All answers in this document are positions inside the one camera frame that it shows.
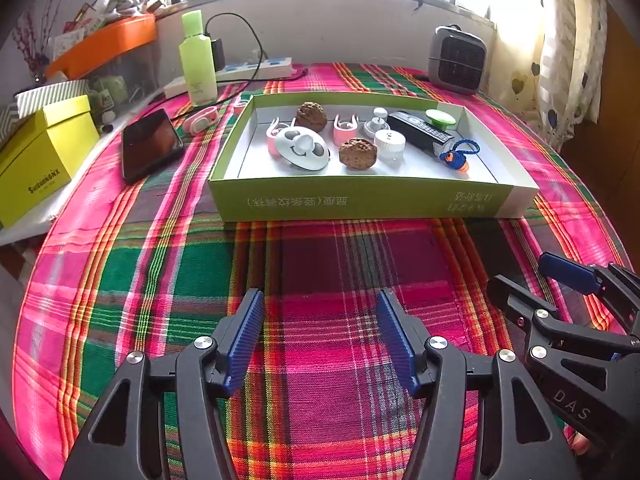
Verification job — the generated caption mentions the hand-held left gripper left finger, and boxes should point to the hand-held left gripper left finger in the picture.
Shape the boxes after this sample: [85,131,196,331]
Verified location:
[60,288,266,480]

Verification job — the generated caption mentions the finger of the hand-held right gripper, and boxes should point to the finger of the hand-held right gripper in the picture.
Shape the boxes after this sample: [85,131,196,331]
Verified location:
[486,274,640,361]
[539,252,640,341]

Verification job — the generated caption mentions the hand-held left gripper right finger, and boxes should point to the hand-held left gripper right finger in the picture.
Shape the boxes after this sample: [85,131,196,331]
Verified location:
[375,289,583,480]

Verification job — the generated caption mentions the green cardboard box tray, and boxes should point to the green cardboard box tray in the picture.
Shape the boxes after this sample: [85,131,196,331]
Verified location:
[207,92,541,223]

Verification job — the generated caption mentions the blue cord charm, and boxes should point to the blue cord charm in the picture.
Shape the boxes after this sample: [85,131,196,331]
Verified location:
[439,140,481,173]

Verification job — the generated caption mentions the brown walnut with holes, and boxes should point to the brown walnut with holes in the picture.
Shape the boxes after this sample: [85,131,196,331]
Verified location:
[338,140,376,167]

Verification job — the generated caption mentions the green round knob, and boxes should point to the green round knob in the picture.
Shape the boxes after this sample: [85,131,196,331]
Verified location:
[425,108,460,131]

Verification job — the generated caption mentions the small white capped bottle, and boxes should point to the small white capped bottle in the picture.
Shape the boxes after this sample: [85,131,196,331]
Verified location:
[374,130,407,162]

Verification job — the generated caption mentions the large pink clip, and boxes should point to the large pink clip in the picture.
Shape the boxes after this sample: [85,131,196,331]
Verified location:
[265,116,296,157]

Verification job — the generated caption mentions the white smiley face toy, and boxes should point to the white smiley face toy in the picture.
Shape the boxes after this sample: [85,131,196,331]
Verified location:
[274,126,332,173]

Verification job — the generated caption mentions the pink and white clip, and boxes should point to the pink and white clip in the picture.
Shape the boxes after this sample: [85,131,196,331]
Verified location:
[332,112,360,147]

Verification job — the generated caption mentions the small white knob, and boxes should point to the small white knob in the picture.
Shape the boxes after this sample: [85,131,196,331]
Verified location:
[363,107,392,138]

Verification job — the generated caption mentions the person's right hand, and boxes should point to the person's right hand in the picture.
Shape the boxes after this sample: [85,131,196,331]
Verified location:
[565,426,608,456]

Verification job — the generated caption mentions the black rectangular device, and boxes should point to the black rectangular device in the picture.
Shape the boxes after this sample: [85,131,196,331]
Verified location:
[387,111,456,153]

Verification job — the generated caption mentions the black smartphone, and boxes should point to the black smartphone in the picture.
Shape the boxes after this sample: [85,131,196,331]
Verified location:
[121,108,185,185]

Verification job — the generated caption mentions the pink flat clip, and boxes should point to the pink flat clip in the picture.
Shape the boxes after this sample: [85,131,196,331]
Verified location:
[181,106,221,136]

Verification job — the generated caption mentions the heart print curtain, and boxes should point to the heart print curtain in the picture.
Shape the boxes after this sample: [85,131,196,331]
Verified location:
[495,0,608,151]

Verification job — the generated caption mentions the small grey heater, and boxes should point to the small grey heater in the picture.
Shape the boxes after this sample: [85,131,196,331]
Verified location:
[427,25,488,95]

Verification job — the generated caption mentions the yellow-green cardboard box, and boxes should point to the yellow-green cardboard box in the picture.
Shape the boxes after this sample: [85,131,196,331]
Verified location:
[0,95,101,227]

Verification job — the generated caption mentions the white power strip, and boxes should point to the white power strip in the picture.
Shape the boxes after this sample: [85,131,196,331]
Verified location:
[163,56,294,100]

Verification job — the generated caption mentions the light green bottle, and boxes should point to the light green bottle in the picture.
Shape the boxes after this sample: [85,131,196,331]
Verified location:
[179,10,218,107]

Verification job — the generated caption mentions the green fuzzy ball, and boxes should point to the green fuzzy ball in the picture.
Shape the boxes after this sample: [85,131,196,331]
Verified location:
[97,76,131,103]

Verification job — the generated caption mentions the clear plastic container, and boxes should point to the clear plastic container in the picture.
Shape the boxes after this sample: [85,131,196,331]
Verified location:
[87,42,161,111]

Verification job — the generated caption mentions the grey striped box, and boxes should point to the grey striped box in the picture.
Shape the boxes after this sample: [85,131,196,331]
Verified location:
[0,80,91,133]

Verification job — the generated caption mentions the dried flower branches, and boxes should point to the dried flower branches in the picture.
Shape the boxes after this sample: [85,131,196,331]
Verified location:
[12,0,76,81]

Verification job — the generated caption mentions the black cable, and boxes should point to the black cable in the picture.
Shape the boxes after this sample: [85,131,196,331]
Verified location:
[170,12,308,123]

